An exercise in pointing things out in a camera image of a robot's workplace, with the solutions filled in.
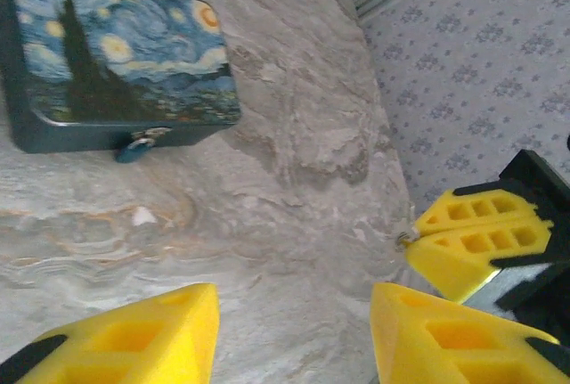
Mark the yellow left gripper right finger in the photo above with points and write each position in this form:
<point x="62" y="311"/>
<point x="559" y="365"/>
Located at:
<point x="445" y="348"/>

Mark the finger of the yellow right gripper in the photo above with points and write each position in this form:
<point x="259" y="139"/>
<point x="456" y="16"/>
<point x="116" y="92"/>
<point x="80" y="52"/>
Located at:
<point x="441" y="219"/>
<point x="445" y="263"/>

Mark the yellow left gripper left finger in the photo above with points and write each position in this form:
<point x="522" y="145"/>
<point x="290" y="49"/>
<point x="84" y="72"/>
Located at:
<point x="133" y="339"/>

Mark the small blue padlock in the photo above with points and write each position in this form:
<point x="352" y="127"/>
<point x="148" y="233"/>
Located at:
<point x="131" y="154"/>

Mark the starry night tin box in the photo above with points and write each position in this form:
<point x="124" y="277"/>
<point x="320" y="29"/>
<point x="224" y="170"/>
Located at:
<point x="133" y="45"/>

